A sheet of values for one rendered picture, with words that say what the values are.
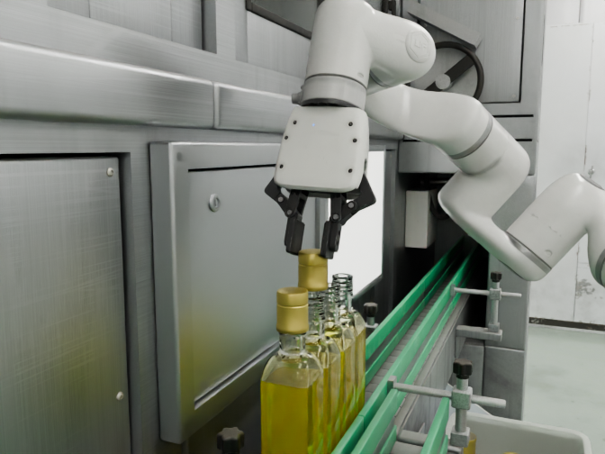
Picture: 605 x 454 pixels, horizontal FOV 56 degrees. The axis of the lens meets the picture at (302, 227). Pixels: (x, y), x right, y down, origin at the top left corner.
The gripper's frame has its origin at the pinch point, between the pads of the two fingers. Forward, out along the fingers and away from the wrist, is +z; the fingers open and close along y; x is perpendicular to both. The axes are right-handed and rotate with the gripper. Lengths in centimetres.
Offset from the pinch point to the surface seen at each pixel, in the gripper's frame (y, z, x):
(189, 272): -12.0, 5.9, -5.1
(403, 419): 7.4, 23.1, 35.3
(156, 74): -14.0, -13.2, -15.0
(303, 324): 1.6, 9.6, -3.1
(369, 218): -11, -15, 66
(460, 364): 16.0, 12.4, 24.8
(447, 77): 0, -59, 87
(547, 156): 35, -123, 360
